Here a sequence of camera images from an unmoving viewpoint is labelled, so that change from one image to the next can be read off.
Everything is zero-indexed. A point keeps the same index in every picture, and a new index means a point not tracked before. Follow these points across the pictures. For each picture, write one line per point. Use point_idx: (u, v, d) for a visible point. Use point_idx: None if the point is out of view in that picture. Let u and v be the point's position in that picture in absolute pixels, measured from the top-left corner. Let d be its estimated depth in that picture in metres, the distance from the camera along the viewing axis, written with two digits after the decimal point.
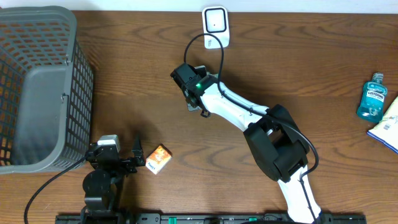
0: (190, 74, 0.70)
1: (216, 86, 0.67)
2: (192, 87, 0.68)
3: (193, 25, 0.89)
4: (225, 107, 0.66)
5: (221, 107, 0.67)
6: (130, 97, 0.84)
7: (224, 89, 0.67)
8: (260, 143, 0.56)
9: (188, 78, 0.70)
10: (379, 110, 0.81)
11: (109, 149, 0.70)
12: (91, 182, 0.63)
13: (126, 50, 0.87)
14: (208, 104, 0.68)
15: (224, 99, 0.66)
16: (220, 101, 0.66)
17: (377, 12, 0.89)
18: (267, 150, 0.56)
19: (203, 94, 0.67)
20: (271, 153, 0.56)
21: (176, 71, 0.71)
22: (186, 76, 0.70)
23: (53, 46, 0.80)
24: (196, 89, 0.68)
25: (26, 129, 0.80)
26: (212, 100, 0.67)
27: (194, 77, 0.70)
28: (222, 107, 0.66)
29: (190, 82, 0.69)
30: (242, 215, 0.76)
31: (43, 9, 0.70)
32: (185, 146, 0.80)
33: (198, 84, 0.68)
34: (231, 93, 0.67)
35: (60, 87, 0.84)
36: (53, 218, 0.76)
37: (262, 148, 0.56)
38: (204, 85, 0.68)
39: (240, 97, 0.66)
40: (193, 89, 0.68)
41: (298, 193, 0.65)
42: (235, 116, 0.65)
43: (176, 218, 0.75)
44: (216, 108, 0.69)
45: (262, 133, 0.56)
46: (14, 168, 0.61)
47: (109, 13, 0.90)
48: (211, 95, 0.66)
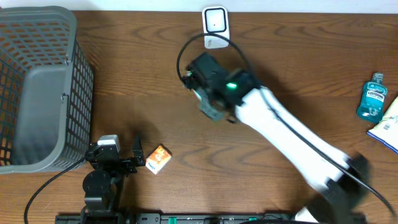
0: (214, 70, 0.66)
1: (256, 93, 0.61)
2: (224, 89, 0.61)
3: (193, 25, 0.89)
4: (284, 134, 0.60)
5: (273, 128, 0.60)
6: (130, 97, 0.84)
7: (276, 109, 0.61)
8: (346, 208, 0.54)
9: (212, 74, 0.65)
10: (379, 110, 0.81)
11: (109, 149, 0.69)
12: (91, 182, 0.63)
13: (126, 50, 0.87)
14: (248, 115, 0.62)
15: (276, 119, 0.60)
16: (271, 121, 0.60)
17: (377, 12, 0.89)
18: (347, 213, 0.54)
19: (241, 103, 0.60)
20: (343, 208, 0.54)
21: (195, 64, 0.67)
22: (209, 72, 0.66)
23: (53, 46, 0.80)
24: (226, 89, 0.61)
25: (26, 129, 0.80)
26: (258, 112, 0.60)
27: (217, 72, 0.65)
28: (277, 130, 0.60)
29: (215, 79, 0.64)
30: (242, 215, 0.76)
31: (43, 9, 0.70)
32: (185, 146, 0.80)
33: (231, 85, 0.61)
34: (281, 114, 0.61)
35: (60, 87, 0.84)
36: (53, 218, 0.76)
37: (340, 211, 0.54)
38: (239, 89, 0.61)
39: (296, 123, 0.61)
40: (222, 91, 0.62)
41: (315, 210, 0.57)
42: (298, 157, 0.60)
43: (176, 218, 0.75)
44: (258, 123, 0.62)
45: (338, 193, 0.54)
46: (14, 168, 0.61)
47: (109, 13, 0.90)
48: (257, 109, 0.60)
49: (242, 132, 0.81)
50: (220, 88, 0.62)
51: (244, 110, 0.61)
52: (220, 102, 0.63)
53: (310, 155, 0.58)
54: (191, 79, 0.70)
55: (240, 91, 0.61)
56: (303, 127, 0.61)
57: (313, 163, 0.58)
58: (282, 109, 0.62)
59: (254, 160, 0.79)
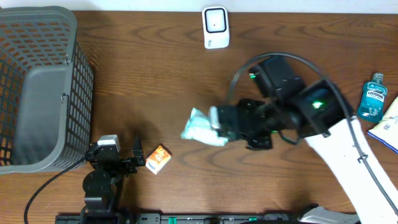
0: (285, 76, 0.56)
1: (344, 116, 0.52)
2: (305, 102, 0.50)
3: (193, 25, 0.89)
4: (359, 177, 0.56)
5: (344, 165, 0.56)
6: (130, 97, 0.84)
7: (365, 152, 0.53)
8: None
9: (283, 81, 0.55)
10: (379, 110, 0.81)
11: (109, 149, 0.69)
12: (91, 182, 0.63)
13: (126, 50, 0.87)
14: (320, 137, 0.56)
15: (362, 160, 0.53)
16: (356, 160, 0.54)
17: (377, 12, 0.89)
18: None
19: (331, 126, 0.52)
20: None
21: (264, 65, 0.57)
22: (278, 78, 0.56)
23: (53, 46, 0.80)
24: (307, 104, 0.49)
25: (26, 129, 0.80)
26: (344, 149, 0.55)
27: (290, 79, 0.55)
28: (345, 167, 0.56)
29: (288, 88, 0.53)
30: (242, 215, 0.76)
31: (43, 9, 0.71)
32: (185, 146, 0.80)
33: (310, 99, 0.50)
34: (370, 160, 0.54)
35: (60, 87, 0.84)
36: (53, 218, 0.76)
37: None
38: (325, 108, 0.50)
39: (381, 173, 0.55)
40: (309, 105, 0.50)
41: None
42: (359, 195, 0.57)
43: (176, 218, 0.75)
44: (335, 157, 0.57)
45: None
46: (14, 168, 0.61)
47: (109, 13, 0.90)
48: (346, 137, 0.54)
49: None
50: (296, 100, 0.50)
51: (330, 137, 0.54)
52: (289, 116, 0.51)
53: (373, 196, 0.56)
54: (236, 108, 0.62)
55: (324, 110, 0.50)
56: (383, 176, 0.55)
57: (374, 208, 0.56)
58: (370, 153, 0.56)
59: (254, 160, 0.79)
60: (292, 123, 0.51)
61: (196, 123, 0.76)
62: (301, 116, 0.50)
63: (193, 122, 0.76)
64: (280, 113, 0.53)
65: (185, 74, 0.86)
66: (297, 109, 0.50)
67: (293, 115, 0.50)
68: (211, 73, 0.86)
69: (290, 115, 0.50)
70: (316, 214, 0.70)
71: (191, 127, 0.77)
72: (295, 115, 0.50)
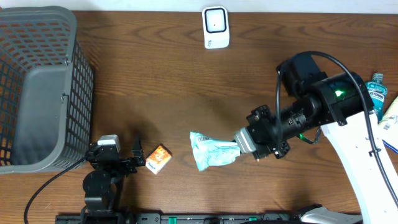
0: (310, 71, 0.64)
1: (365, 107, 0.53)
2: (328, 88, 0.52)
3: (193, 25, 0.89)
4: (368, 170, 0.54)
5: (355, 157, 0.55)
6: (130, 97, 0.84)
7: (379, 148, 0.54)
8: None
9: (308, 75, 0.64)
10: (379, 110, 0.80)
11: (109, 149, 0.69)
12: (91, 182, 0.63)
13: (126, 50, 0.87)
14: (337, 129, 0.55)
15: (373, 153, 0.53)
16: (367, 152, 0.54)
17: (377, 12, 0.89)
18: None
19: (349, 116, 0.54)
20: None
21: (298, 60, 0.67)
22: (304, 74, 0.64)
23: (53, 46, 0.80)
24: (329, 90, 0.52)
25: (26, 129, 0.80)
26: (356, 139, 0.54)
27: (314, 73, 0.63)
28: (356, 159, 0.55)
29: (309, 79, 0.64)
30: (242, 215, 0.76)
31: (43, 9, 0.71)
32: (185, 146, 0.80)
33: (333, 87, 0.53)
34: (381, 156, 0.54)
35: (60, 87, 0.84)
36: (53, 218, 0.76)
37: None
38: (345, 98, 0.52)
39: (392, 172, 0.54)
40: (331, 91, 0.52)
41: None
42: (367, 189, 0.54)
43: (176, 218, 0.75)
44: (347, 149, 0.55)
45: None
46: (14, 168, 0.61)
47: (109, 13, 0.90)
48: (362, 129, 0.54)
49: None
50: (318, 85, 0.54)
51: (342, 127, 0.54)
52: (306, 99, 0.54)
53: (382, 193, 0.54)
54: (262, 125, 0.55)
55: (344, 98, 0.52)
56: (393, 173, 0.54)
57: (379, 205, 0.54)
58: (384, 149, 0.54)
59: (254, 160, 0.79)
60: (313, 111, 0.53)
61: (206, 150, 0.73)
62: (321, 101, 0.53)
63: (203, 152, 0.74)
64: (300, 100, 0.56)
65: (185, 74, 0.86)
66: (318, 94, 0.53)
67: (313, 99, 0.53)
68: (211, 73, 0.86)
69: (311, 101, 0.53)
70: (318, 213, 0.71)
71: (202, 155, 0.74)
72: (316, 100, 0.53)
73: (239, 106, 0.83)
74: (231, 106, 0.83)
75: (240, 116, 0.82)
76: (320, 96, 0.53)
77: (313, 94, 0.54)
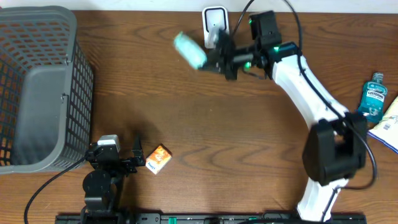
0: (272, 28, 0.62)
1: (298, 59, 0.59)
2: (275, 52, 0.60)
3: (193, 25, 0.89)
4: (303, 93, 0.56)
5: (293, 83, 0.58)
6: (130, 97, 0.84)
7: (305, 69, 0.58)
8: (331, 150, 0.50)
9: (268, 32, 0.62)
10: (379, 109, 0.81)
11: (109, 149, 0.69)
12: (91, 182, 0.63)
13: (126, 50, 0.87)
14: (280, 73, 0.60)
15: (300, 77, 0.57)
16: (296, 79, 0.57)
17: (377, 12, 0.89)
18: (331, 153, 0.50)
19: (278, 62, 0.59)
20: None
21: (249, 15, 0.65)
22: (266, 29, 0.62)
23: (53, 46, 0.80)
24: (271, 50, 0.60)
25: (26, 129, 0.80)
26: (291, 67, 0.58)
27: (274, 32, 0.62)
28: (295, 85, 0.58)
29: (268, 37, 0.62)
30: (242, 215, 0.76)
31: (42, 9, 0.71)
32: (185, 146, 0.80)
33: (277, 47, 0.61)
34: (311, 76, 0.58)
35: (60, 86, 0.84)
36: (53, 218, 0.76)
37: (323, 147, 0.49)
38: (283, 54, 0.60)
39: (324, 91, 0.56)
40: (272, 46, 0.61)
41: (323, 198, 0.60)
42: (310, 105, 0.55)
43: (176, 218, 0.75)
44: (287, 76, 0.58)
45: (328, 133, 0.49)
46: (14, 168, 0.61)
47: (109, 12, 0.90)
48: (289, 68, 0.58)
49: (243, 132, 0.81)
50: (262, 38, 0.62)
51: (280, 65, 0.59)
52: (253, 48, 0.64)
53: (316, 104, 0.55)
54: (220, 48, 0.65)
55: (282, 51, 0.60)
56: (328, 95, 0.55)
57: (315, 112, 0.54)
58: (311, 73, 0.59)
59: (254, 160, 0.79)
60: (262, 65, 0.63)
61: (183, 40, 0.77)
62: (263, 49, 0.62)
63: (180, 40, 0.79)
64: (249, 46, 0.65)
65: (185, 74, 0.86)
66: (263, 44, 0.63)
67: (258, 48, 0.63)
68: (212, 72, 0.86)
69: (262, 58, 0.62)
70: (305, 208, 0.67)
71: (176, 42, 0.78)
72: (265, 58, 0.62)
73: (239, 106, 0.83)
74: (231, 106, 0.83)
75: (240, 116, 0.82)
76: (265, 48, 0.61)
77: (265, 51, 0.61)
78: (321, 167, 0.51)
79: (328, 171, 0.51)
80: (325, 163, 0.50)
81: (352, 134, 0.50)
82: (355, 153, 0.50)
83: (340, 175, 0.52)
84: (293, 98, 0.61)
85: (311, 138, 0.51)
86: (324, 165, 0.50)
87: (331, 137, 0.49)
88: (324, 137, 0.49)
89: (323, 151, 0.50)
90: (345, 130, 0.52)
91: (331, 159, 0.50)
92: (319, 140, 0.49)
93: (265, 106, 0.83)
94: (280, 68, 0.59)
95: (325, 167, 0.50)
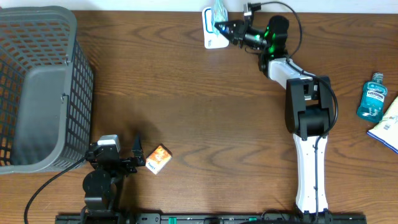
0: (282, 41, 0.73)
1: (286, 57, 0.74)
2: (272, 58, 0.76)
3: (193, 25, 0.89)
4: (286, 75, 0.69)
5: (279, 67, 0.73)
6: (130, 97, 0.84)
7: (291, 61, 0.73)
8: (303, 98, 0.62)
9: (278, 42, 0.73)
10: (379, 110, 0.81)
11: (109, 149, 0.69)
12: (91, 182, 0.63)
13: (126, 50, 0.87)
14: (272, 71, 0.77)
15: (286, 65, 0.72)
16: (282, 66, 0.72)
17: (377, 12, 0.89)
18: (302, 102, 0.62)
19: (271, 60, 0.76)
20: None
21: (270, 21, 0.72)
22: (277, 39, 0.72)
23: (53, 46, 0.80)
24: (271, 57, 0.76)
25: (26, 129, 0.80)
26: (279, 59, 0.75)
27: (282, 44, 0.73)
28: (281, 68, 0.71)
29: (277, 42, 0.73)
30: (242, 215, 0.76)
31: (42, 9, 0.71)
32: (185, 145, 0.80)
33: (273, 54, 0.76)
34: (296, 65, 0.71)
35: (60, 86, 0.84)
36: (53, 218, 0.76)
37: (294, 96, 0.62)
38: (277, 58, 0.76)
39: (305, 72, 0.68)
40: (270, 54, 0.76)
41: (309, 164, 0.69)
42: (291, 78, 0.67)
43: (176, 218, 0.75)
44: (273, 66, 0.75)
45: (299, 85, 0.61)
46: (14, 168, 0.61)
47: (109, 12, 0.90)
48: (279, 60, 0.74)
49: (243, 132, 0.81)
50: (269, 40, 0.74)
51: (272, 63, 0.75)
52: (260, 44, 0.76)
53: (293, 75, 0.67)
54: (242, 23, 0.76)
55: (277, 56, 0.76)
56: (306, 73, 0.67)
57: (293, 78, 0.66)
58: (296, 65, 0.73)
59: (254, 160, 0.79)
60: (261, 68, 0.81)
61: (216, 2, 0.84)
62: (265, 53, 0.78)
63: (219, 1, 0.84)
64: (259, 37, 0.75)
65: (185, 74, 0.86)
66: (267, 48, 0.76)
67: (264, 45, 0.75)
68: (212, 72, 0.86)
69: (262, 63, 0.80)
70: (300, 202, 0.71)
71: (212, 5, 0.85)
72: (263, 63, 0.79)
73: (239, 106, 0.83)
74: (231, 106, 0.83)
75: (241, 116, 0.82)
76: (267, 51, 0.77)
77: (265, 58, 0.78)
78: (296, 117, 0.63)
79: (301, 120, 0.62)
80: (298, 113, 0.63)
81: (320, 83, 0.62)
82: (324, 107, 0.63)
83: (314, 128, 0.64)
84: (282, 83, 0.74)
85: (288, 92, 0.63)
86: (296, 111, 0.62)
87: (302, 90, 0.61)
88: (297, 89, 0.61)
89: (296, 103, 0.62)
90: (315, 92, 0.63)
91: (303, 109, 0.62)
92: (292, 91, 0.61)
93: (265, 107, 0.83)
94: (272, 64, 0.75)
95: (299, 117, 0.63)
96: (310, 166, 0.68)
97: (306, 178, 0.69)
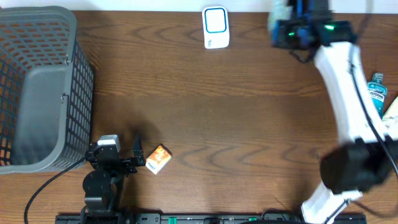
0: (324, 7, 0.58)
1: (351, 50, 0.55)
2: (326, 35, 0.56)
3: (193, 25, 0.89)
4: (346, 84, 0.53)
5: (336, 76, 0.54)
6: (130, 97, 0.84)
7: (355, 65, 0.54)
8: (360, 168, 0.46)
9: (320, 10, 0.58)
10: (379, 110, 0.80)
11: (109, 149, 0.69)
12: (91, 182, 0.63)
13: (126, 50, 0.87)
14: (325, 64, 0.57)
15: (347, 73, 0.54)
16: (341, 68, 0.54)
17: (377, 12, 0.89)
18: (354, 173, 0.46)
19: (328, 47, 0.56)
20: None
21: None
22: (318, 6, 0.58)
23: (53, 46, 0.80)
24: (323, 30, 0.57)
25: (26, 129, 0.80)
26: (339, 58, 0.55)
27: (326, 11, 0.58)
28: (337, 82, 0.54)
29: (319, 12, 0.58)
30: (242, 215, 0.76)
31: (42, 9, 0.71)
32: (185, 145, 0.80)
33: (329, 26, 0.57)
34: (359, 74, 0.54)
35: (60, 86, 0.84)
36: (53, 218, 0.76)
37: (349, 167, 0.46)
38: (333, 33, 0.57)
39: (370, 102, 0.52)
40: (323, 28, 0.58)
41: (329, 205, 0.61)
42: (342, 111, 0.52)
43: (176, 218, 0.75)
44: (333, 67, 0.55)
45: (357, 155, 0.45)
46: (15, 168, 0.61)
47: (109, 12, 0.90)
48: (338, 54, 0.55)
49: (242, 131, 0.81)
50: (313, 32, 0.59)
51: (328, 50, 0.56)
52: (304, 40, 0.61)
53: (355, 109, 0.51)
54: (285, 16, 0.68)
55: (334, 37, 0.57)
56: (372, 105, 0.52)
57: (351, 108, 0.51)
58: (360, 70, 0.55)
59: (254, 160, 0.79)
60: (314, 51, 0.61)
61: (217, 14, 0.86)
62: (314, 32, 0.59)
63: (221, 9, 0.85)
64: (300, 28, 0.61)
65: (185, 74, 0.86)
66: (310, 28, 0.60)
67: (310, 40, 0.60)
68: (211, 72, 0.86)
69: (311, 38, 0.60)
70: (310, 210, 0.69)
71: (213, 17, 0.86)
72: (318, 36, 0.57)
73: (239, 106, 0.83)
74: (231, 106, 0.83)
75: (241, 116, 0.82)
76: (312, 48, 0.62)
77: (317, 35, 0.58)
78: (339, 182, 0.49)
79: (342, 180, 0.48)
80: (343, 179, 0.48)
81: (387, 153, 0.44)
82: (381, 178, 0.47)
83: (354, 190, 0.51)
84: (328, 81, 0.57)
85: (341, 155, 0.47)
86: (341, 178, 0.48)
87: (361, 160, 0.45)
88: (354, 158, 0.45)
89: (347, 172, 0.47)
90: (378, 150, 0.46)
91: (351, 172, 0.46)
92: (349, 159, 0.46)
93: (265, 106, 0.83)
94: (325, 51, 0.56)
95: (342, 182, 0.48)
96: (330, 207, 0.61)
97: (321, 210, 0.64)
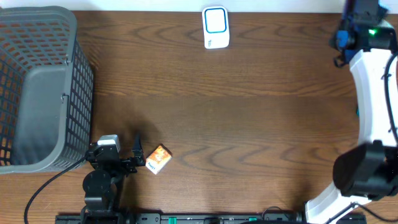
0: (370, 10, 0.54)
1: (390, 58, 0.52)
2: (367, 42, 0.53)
3: (193, 25, 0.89)
4: (377, 92, 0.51)
5: (369, 79, 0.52)
6: (130, 97, 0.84)
7: (390, 74, 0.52)
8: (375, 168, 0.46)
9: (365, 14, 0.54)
10: None
11: (109, 149, 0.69)
12: (91, 182, 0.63)
13: (126, 51, 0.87)
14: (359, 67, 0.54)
15: (380, 79, 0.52)
16: (374, 73, 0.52)
17: None
18: (368, 173, 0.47)
19: (365, 51, 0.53)
20: None
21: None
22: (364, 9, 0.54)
23: (53, 46, 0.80)
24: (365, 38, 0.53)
25: (26, 129, 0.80)
26: (377, 62, 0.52)
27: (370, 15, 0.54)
28: (369, 87, 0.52)
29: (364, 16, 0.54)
30: (242, 215, 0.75)
31: (42, 9, 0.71)
32: (185, 146, 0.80)
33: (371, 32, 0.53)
34: (392, 83, 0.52)
35: (60, 86, 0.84)
36: (53, 218, 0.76)
37: (364, 167, 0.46)
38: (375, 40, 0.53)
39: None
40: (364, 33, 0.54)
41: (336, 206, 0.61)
42: (367, 113, 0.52)
43: (176, 218, 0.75)
44: (368, 72, 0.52)
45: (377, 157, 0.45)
46: (14, 168, 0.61)
47: (109, 13, 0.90)
48: (376, 60, 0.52)
49: (242, 131, 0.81)
50: (353, 34, 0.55)
51: (367, 54, 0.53)
52: (342, 42, 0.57)
53: (382, 116, 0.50)
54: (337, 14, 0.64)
55: (377, 42, 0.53)
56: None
57: (379, 114, 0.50)
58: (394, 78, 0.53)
59: (254, 160, 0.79)
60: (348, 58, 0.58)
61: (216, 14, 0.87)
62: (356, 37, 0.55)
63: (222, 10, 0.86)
64: (341, 30, 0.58)
65: (185, 74, 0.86)
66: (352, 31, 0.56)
67: (347, 42, 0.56)
68: (211, 72, 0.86)
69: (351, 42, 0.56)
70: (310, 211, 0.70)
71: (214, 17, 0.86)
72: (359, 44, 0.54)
73: (239, 106, 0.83)
74: (231, 106, 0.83)
75: (241, 116, 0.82)
76: (350, 49, 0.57)
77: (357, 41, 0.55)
78: (351, 180, 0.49)
79: (356, 180, 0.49)
80: (356, 178, 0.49)
81: None
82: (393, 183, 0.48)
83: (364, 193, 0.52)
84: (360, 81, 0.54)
85: (358, 155, 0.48)
86: (355, 177, 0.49)
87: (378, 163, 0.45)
88: (372, 160, 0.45)
89: (361, 172, 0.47)
90: None
91: (368, 172, 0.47)
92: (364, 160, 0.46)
93: (265, 106, 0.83)
94: (362, 55, 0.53)
95: (355, 181, 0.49)
96: (337, 208, 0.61)
97: (324, 211, 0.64)
